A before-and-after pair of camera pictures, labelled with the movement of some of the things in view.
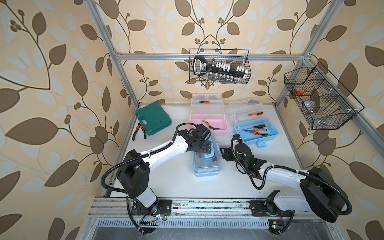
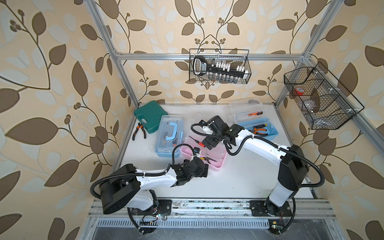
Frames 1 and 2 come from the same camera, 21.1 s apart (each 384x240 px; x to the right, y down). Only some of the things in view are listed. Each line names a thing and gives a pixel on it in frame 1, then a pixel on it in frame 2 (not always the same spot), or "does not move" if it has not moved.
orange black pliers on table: (138, 127) does not move
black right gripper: (227, 153) -> (208, 139)
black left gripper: (205, 149) -> (186, 161)
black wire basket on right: (323, 102) does not move
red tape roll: (300, 91) does not move
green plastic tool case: (153, 118) does not move
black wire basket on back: (219, 66) does not move
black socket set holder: (200, 67) does not move
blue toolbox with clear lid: (206, 164) -> (169, 132)
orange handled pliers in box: (255, 131) does not move
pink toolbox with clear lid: (208, 109) -> (216, 157)
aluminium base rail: (190, 209) does not move
